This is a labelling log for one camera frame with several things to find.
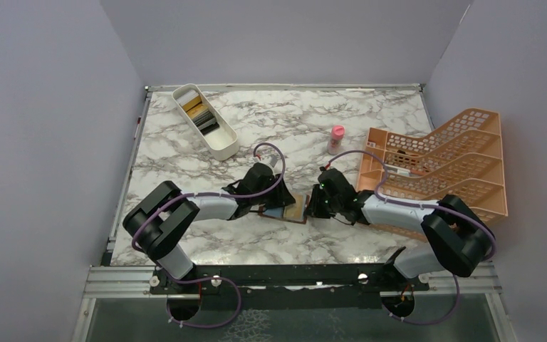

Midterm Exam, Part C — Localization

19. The brown leather card holder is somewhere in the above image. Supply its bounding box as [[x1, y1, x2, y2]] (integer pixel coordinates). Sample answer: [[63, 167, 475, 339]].
[[258, 193, 310, 224]]

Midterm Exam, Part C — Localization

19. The yellow gold credit card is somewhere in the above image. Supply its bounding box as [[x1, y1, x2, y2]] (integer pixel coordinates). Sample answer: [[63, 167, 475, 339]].
[[283, 206, 305, 222]]

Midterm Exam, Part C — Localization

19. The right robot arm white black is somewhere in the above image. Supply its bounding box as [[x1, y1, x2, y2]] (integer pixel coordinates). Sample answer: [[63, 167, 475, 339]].
[[310, 168, 496, 290]]

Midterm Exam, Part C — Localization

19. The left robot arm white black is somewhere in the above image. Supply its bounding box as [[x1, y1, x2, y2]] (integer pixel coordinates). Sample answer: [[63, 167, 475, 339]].
[[123, 162, 296, 293]]

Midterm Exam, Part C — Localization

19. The stack of credit cards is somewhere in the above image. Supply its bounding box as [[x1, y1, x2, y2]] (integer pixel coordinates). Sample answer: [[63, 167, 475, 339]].
[[177, 90, 219, 135]]

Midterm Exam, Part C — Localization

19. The white oblong plastic tray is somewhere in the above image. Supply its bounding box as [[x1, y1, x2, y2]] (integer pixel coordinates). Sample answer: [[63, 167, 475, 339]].
[[172, 84, 239, 161]]

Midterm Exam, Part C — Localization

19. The pink small bottle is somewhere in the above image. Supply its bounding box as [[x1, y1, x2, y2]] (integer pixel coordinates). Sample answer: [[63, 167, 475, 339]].
[[327, 125, 345, 155]]

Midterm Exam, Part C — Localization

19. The orange plastic file organizer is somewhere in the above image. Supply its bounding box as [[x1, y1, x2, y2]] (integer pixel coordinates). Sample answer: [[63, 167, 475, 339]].
[[355, 108, 508, 226]]

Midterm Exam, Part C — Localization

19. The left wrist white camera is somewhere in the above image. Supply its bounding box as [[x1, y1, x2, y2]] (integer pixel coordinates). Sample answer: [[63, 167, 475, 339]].
[[261, 154, 281, 175]]

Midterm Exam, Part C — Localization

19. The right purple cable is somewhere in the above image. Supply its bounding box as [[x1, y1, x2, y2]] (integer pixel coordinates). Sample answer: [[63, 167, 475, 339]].
[[319, 150, 497, 261]]

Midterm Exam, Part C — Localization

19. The purple cable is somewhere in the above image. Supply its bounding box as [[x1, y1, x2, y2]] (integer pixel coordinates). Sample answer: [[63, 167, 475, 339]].
[[130, 142, 287, 329], [319, 150, 497, 261]]

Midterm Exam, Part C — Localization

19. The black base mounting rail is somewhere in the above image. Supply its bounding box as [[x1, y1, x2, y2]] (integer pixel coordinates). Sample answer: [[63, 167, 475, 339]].
[[149, 261, 429, 318]]

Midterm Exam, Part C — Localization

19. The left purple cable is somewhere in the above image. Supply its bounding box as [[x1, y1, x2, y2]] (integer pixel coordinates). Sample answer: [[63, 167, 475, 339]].
[[130, 142, 287, 329]]

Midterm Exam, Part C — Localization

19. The aluminium table frame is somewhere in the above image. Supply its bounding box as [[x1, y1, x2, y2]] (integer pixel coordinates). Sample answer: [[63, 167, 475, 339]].
[[84, 84, 515, 341]]

